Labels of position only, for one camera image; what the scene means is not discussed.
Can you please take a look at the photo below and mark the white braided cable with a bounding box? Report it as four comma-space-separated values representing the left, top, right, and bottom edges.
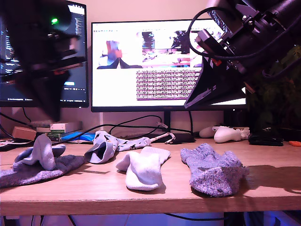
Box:
150, 132, 176, 145

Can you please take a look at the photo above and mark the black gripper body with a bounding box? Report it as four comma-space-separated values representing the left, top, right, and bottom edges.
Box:
16, 44, 83, 78
202, 14, 292, 94

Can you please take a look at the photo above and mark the grey fuzzy sock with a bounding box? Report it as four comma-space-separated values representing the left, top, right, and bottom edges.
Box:
0, 154, 85, 189
180, 143, 250, 198

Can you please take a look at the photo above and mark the bright white computer monitor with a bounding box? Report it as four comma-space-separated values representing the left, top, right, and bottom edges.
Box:
91, 18, 247, 145

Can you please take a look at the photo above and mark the dark code computer monitor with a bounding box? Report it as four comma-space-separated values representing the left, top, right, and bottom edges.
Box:
0, 0, 89, 109

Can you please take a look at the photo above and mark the white box green label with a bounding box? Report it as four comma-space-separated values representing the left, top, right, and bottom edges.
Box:
49, 123, 82, 134

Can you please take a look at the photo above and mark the black cable under table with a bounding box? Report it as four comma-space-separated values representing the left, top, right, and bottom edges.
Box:
164, 213, 224, 222

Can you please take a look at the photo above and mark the black case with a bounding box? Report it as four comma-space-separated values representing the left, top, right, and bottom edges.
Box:
248, 132, 284, 147

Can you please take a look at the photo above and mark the long black desk cable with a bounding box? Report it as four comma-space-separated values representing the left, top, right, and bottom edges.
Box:
60, 124, 194, 143

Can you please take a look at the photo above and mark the pale camera box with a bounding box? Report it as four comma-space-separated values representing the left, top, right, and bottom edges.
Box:
67, 36, 82, 56
196, 28, 236, 57

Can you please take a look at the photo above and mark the light blue toucan sock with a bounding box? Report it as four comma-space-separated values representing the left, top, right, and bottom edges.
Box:
84, 130, 119, 164
112, 136, 151, 153

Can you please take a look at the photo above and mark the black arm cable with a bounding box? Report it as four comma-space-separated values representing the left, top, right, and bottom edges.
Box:
188, 7, 301, 62

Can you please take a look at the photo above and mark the green leafy house plant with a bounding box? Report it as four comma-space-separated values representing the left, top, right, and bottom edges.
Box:
246, 44, 301, 137

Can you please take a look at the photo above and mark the grey fuzzy cloth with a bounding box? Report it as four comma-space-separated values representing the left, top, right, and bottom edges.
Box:
29, 119, 56, 128

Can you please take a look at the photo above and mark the black upright monitor cable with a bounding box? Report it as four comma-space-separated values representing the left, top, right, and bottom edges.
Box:
188, 112, 194, 135

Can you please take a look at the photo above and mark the green white small box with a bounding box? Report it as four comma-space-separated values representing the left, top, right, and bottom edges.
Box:
35, 132, 62, 144

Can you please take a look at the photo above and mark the white ribbed sock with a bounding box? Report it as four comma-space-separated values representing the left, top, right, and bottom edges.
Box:
116, 146, 171, 191
13, 133, 66, 171

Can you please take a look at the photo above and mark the white game controller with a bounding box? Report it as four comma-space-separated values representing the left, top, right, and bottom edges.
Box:
212, 126, 250, 144

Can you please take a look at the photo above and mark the black looping desk cable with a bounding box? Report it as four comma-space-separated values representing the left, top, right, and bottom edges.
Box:
110, 115, 163, 137

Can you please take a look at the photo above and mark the blue pouch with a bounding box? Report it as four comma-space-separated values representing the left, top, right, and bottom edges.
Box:
60, 131, 96, 143

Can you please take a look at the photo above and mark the white rounded controller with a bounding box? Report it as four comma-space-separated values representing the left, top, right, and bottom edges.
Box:
198, 127, 216, 139

